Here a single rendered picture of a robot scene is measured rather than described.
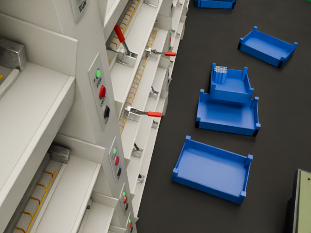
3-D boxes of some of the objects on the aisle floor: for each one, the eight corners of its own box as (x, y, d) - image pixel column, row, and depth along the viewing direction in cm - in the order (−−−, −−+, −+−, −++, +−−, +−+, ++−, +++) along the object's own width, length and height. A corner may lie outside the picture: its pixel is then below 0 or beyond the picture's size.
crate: (254, 107, 145) (258, 96, 139) (255, 137, 133) (260, 126, 126) (198, 99, 149) (200, 88, 143) (195, 127, 136) (196, 117, 130)
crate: (293, 53, 176) (298, 42, 170) (279, 68, 166) (284, 58, 160) (251, 35, 188) (255, 25, 182) (237, 49, 179) (239, 38, 173)
